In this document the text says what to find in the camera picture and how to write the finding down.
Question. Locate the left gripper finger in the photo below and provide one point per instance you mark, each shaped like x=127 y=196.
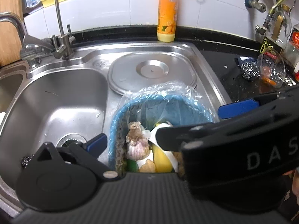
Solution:
x=95 y=146

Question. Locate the brown ginger piece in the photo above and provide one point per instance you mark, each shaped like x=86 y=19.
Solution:
x=148 y=167

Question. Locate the person's right hand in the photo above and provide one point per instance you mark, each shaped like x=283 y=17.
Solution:
x=295 y=183

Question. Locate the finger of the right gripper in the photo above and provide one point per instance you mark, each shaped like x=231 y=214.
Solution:
x=171 y=138
x=234 y=109

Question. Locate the large soy sauce bottle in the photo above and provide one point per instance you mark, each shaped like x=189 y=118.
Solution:
x=276 y=36

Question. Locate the thin drinking water tap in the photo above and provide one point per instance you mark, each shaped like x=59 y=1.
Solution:
x=63 y=42

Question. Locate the blue cookie snack packet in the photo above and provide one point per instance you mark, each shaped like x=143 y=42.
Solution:
x=242 y=59

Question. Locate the main sink faucet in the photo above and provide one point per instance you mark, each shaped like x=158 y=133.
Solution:
x=33 y=49

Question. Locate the blue bin with plastic liner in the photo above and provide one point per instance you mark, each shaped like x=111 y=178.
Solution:
x=172 y=102

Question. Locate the sink drain strainer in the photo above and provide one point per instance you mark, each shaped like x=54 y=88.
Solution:
x=71 y=138

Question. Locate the white paper napkin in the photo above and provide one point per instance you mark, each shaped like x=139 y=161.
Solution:
x=151 y=141

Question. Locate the steel wool ball in sink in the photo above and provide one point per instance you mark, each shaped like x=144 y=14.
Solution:
x=25 y=161

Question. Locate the stainless steel sink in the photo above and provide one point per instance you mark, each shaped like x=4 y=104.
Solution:
x=59 y=97

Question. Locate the yellow toy banana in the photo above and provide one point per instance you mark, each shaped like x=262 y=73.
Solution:
x=161 y=161

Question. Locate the wall water valve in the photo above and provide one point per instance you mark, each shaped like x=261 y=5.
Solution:
x=255 y=5

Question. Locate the steel wool ball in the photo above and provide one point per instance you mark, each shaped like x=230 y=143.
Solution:
x=249 y=70
x=25 y=161

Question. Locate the clear glass bowl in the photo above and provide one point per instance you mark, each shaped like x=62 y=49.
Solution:
x=271 y=65

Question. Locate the dark vinegar bottle yellow cap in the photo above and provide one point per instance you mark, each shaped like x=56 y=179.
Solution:
x=290 y=53

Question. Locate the orange carrot slice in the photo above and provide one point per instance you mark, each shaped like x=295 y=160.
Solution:
x=268 y=81

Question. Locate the orange dish soap bottle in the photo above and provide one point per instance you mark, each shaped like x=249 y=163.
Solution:
x=167 y=18

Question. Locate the crinkled clear foil wrapper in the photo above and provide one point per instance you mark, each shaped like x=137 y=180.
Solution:
x=288 y=80

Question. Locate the round sink lid cover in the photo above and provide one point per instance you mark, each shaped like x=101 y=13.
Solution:
x=138 y=70

